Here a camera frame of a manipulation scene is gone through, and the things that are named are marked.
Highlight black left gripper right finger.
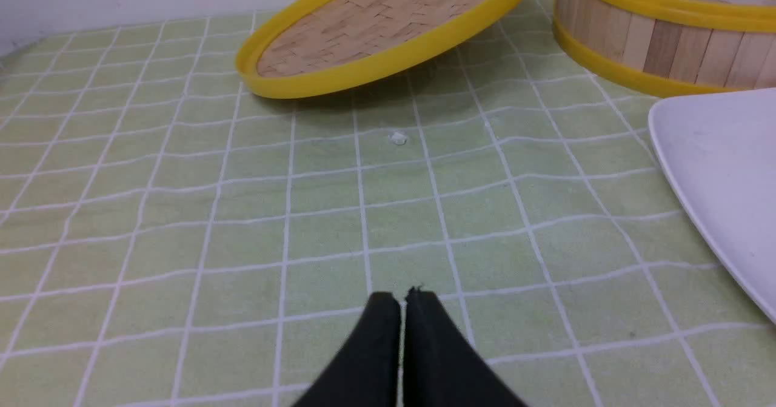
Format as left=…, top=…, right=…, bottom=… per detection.
left=403, top=288, right=526, bottom=406

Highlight yellow bamboo steamer lid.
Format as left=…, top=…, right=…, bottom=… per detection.
left=235, top=0, right=522, bottom=99

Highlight green checkered tablecloth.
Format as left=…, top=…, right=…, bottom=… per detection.
left=1, top=0, right=775, bottom=406

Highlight yellow bamboo steamer basket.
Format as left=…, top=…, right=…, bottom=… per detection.
left=552, top=0, right=775, bottom=97

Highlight small white crumb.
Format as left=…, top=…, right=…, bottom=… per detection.
left=390, top=131, right=409, bottom=146

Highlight white square plate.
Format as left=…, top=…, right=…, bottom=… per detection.
left=647, top=87, right=775, bottom=320

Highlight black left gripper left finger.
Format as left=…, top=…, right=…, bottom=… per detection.
left=294, top=292, right=401, bottom=406

